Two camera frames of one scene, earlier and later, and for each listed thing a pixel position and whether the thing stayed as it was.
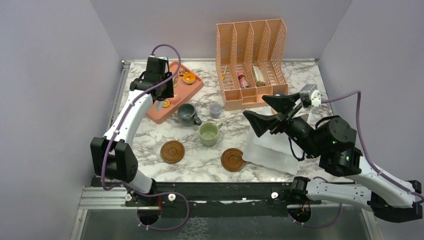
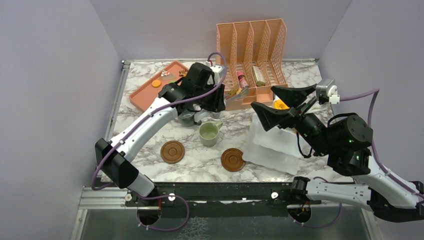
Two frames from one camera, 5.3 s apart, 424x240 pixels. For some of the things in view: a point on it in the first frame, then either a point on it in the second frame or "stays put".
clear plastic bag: [271, 150] stays put
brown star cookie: [182, 72] stays put
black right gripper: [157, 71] to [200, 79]
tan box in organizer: [259, 77] stays put
